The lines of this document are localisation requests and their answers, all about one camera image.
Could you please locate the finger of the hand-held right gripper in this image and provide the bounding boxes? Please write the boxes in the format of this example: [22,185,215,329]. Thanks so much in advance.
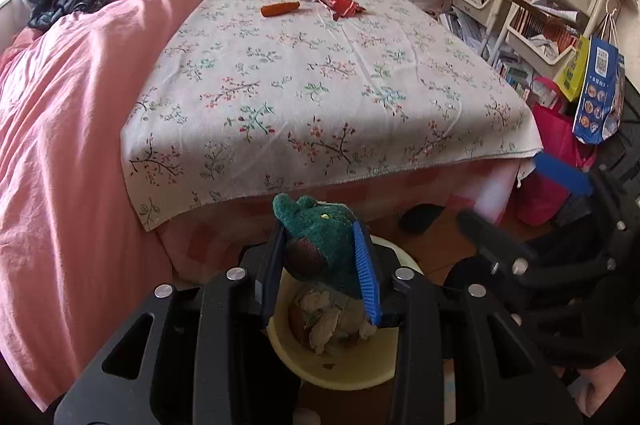
[532,152,640,236]
[456,209,538,278]

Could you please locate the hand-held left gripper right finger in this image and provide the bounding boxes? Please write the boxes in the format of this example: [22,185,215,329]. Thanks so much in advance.
[352,221,587,425]

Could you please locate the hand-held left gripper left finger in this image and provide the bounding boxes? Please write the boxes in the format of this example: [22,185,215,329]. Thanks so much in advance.
[52,224,302,425]

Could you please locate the white tissue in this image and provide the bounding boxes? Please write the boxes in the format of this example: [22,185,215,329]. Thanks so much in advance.
[295,285,378,354]

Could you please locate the green plush toy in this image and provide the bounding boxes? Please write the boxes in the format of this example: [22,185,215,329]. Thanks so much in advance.
[272,194,373,301]

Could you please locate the yellow waste bin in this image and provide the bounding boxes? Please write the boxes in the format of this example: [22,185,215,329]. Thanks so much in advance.
[265,237,426,391]

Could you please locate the person's right hand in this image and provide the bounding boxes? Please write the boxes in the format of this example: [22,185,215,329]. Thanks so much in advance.
[562,352,628,418]

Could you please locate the magenta shopping bag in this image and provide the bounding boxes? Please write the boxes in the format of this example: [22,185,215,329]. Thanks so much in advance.
[515,77,597,226]

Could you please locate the black slipper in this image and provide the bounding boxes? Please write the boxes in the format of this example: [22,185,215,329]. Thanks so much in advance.
[399,203,463,235]

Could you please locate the blue printed paper bag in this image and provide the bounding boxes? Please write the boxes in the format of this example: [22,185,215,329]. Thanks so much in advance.
[572,12,627,146]

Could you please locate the yellow paper bag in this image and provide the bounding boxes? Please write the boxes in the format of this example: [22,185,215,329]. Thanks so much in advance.
[555,35,592,103]

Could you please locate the floral tablecloth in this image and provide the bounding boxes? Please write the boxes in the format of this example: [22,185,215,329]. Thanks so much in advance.
[120,0,545,233]

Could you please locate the pink blanket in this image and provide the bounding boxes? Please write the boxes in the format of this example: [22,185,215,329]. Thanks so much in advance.
[0,0,236,411]

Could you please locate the orange felt carrot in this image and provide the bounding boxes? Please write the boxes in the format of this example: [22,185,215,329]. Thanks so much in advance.
[261,1,301,18]

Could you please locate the red printed wrapper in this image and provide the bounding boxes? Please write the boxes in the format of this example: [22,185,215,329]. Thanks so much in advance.
[295,0,367,22]

